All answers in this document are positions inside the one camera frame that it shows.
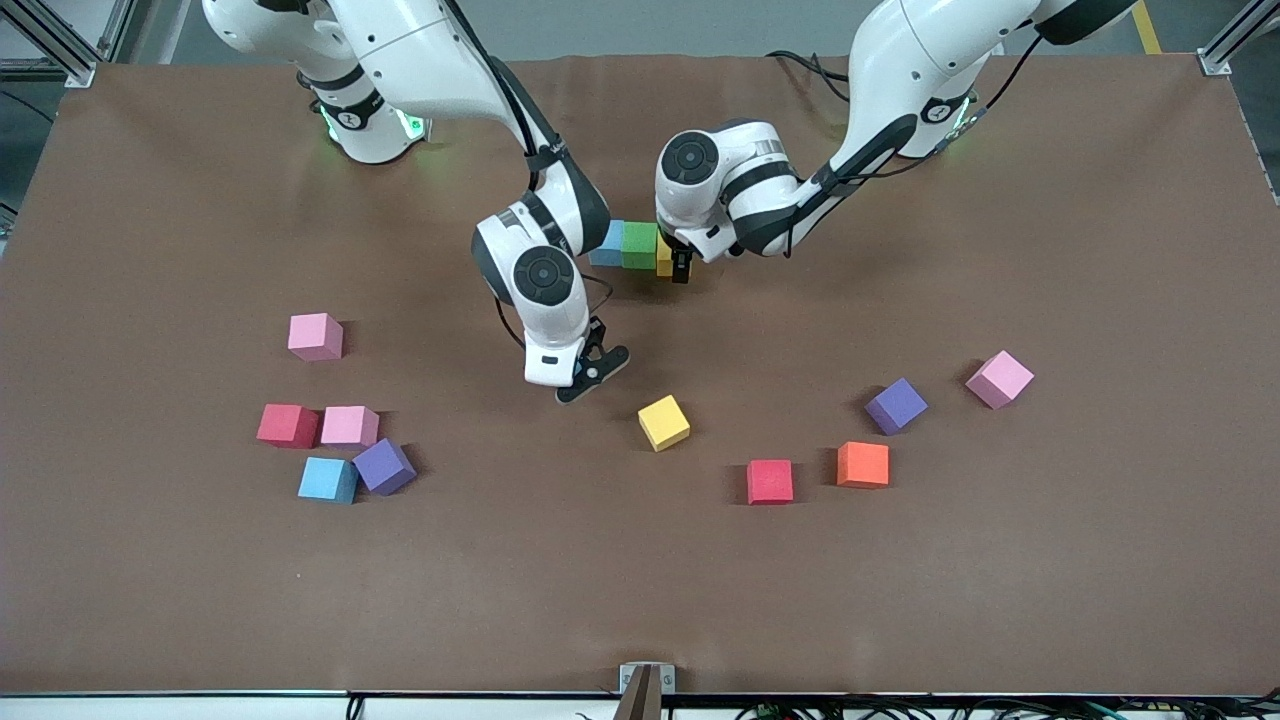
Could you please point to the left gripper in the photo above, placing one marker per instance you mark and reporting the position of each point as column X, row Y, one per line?
column 681, row 264

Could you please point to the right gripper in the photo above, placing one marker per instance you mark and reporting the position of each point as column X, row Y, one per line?
column 597, row 331

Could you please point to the yellow foam block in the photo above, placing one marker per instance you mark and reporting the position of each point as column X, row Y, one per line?
column 664, row 258
column 664, row 422

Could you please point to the green foam block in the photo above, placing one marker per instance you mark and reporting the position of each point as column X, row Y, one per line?
column 640, row 245

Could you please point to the blue foam block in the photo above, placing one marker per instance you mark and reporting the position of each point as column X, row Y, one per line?
column 611, row 246
column 327, row 479

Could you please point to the purple foam block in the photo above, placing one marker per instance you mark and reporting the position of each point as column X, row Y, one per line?
column 896, row 405
column 384, row 466

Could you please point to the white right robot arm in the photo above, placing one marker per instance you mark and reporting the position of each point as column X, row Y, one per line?
column 420, row 60

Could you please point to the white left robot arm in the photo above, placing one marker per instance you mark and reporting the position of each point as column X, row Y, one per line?
column 900, row 70

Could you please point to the pink foam block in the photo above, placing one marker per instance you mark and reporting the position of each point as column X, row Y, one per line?
column 349, row 426
column 999, row 379
column 315, row 336

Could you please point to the red foam block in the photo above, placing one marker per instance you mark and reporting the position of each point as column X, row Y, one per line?
column 287, row 425
column 769, row 481

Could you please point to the brown table cover sheet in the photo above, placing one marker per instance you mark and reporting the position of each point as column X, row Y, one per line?
column 640, row 580

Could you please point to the orange foam block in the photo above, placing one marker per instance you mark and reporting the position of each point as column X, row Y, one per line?
column 863, row 464

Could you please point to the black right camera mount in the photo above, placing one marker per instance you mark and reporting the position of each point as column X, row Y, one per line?
column 595, row 338

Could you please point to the grey metal bracket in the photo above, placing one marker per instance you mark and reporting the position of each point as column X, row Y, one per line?
column 646, row 688

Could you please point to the aluminium frame profile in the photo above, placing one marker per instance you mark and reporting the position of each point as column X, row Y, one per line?
column 62, row 55
column 1226, row 55
column 117, row 30

